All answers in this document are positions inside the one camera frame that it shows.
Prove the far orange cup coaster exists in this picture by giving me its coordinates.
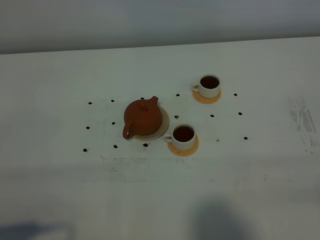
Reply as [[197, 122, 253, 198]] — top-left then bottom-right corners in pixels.
[[192, 90, 222, 104]]

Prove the far white teacup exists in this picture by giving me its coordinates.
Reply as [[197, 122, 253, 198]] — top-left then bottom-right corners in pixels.
[[191, 75, 221, 99]]

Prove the orange cup coaster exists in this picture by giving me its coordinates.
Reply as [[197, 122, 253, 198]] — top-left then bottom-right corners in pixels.
[[192, 90, 222, 104], [167, 136, 199, 157]]

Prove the brown clay teapot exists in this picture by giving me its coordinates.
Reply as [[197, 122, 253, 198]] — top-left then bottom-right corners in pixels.
[[122, 96, 163, 140]]

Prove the beige round teapot coaster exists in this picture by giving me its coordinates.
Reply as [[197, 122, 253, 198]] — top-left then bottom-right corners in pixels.
[[133, 107, 170, 141]]

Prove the near orange cup coaster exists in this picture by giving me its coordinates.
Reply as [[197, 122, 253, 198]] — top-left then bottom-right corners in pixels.
[[167, 136, 199, 157]]

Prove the white teacup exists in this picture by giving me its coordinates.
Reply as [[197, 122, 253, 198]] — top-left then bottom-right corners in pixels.
[[163, 124, 197, 151], [191, 75, 221, 99]]

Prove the near white teacup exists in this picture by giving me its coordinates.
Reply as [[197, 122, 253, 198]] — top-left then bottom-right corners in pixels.
[[163, 124, 197, 151]]

